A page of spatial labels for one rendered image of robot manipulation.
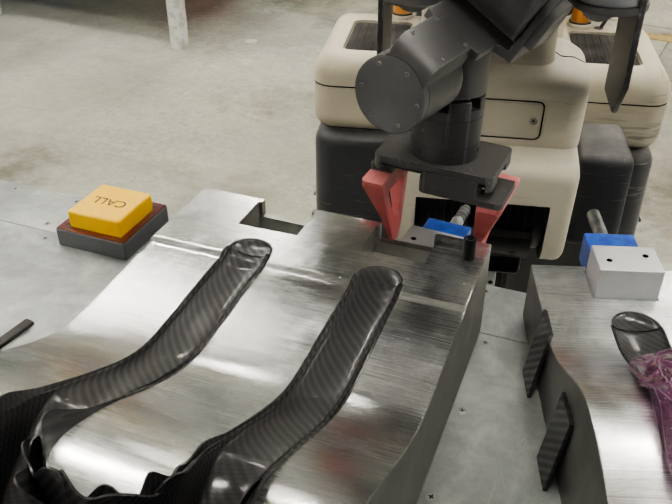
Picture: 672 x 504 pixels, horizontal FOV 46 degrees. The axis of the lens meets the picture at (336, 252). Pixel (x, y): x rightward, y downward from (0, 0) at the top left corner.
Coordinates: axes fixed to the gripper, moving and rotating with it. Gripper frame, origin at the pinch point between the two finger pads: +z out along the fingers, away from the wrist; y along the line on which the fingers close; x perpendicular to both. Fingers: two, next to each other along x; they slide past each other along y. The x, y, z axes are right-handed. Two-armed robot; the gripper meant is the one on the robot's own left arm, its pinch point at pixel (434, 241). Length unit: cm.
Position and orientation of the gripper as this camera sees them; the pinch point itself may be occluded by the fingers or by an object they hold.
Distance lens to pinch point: 71.9
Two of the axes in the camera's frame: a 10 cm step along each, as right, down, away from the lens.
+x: 4.2, -4.9, 7.6
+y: 9.1, 2.5, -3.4
